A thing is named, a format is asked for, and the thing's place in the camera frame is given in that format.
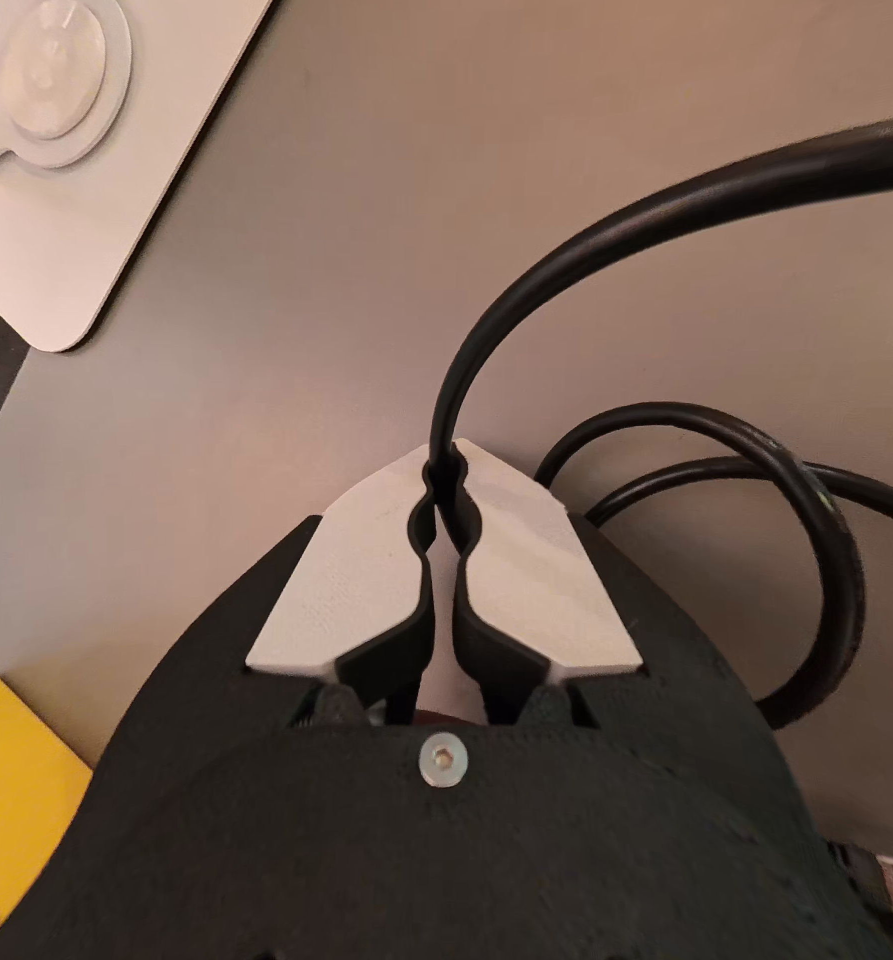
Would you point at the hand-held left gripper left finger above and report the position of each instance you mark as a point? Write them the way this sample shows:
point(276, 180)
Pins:
point(341, 592)

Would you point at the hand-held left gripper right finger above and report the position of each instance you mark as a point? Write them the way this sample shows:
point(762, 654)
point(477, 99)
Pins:
point(551, 592)

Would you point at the yellow plastic bin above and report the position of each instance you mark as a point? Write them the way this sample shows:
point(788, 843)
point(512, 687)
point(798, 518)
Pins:
point(11, 787)

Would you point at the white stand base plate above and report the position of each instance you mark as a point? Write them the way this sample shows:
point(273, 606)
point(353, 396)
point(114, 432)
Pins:
point(116, 187)

